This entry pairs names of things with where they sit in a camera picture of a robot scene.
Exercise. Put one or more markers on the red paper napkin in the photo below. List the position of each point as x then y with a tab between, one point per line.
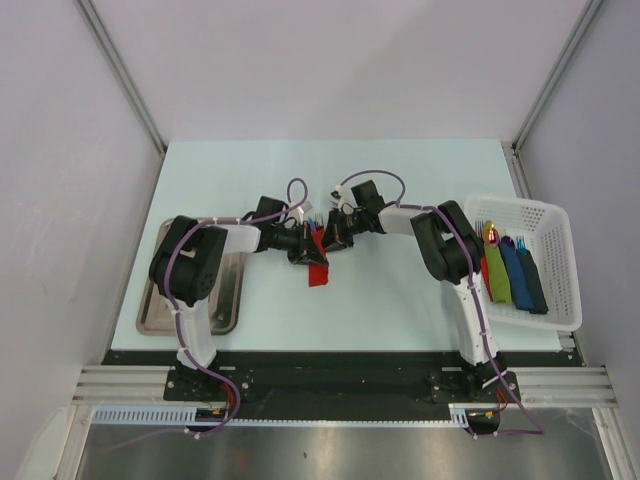
318	275

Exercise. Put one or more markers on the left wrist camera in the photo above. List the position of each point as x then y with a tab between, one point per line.
303	211

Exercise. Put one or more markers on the blue rolled napkin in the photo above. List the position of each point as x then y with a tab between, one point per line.
521	297

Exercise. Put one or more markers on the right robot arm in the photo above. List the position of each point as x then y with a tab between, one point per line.
449	247

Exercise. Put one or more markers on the white plastic basket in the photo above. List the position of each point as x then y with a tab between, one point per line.
545	230

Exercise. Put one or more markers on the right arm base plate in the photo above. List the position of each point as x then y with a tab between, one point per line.
463	386

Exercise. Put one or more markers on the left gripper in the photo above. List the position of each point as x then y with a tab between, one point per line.
302	255

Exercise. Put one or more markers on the green rolled napkin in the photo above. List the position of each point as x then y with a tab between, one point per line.
499	283

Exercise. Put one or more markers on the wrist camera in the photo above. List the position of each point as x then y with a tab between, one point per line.
340	200
303	211

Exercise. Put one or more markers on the dark navy rolled napkin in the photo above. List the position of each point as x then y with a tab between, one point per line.
532	278

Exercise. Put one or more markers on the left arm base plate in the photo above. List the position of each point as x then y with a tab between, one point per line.
185	384

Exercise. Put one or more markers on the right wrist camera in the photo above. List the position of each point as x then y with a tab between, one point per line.
340	200

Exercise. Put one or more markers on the red napkin in basket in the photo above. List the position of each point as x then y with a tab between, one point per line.
486	277

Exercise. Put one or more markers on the aluminium frame rail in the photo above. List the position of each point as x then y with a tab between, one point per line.
560	387

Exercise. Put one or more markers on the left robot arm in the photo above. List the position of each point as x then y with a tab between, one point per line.
186	264

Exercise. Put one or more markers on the metal tray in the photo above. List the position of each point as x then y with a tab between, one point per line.
154	316

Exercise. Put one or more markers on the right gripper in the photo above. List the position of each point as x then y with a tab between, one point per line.
335	237

